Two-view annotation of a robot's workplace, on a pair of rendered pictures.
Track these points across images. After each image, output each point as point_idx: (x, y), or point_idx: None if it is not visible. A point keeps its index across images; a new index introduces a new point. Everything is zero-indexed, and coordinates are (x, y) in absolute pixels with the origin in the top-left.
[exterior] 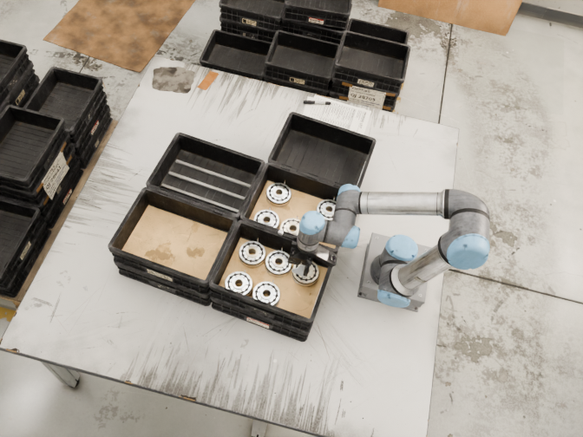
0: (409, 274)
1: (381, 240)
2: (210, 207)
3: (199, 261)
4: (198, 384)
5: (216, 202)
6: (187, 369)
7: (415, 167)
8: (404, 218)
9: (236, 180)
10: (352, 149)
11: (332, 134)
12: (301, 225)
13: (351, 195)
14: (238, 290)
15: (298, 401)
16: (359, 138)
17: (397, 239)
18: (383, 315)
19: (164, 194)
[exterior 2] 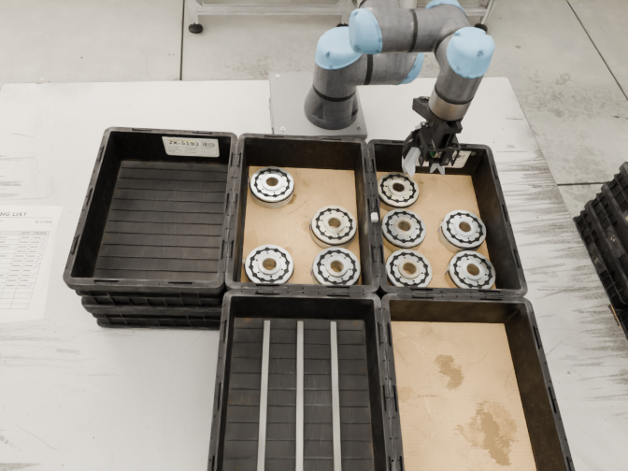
0: (415, 0)
1: (284, 124)
2: (383, 352)
3: (462, 356)
4: (591, 309)
5: (332, 374)
6: (584, 331)
7: (104, 125)
8: (208, 127)
9: (264, 356)
10: (115, 184)
11: (99, 207)
12: (487, 62)
13: (384, 7)
14: (484, 267)
15: (528, 191)
16: (107, 155)
17: (335, 47)
18: (371, 128)
19: (400, 467)
